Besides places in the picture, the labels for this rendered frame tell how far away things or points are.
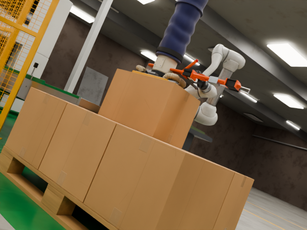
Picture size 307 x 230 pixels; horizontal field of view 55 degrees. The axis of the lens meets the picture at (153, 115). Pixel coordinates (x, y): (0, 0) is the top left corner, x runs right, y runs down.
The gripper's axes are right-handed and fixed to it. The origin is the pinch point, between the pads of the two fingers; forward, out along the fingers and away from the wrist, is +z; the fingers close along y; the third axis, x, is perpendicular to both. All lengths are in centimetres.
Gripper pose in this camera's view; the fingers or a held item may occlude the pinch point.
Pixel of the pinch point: (192, 75)
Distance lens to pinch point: 224.5
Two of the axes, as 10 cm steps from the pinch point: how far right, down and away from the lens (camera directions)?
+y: -3.8, 9.2, -0.6
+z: -5.4, -2.8, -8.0
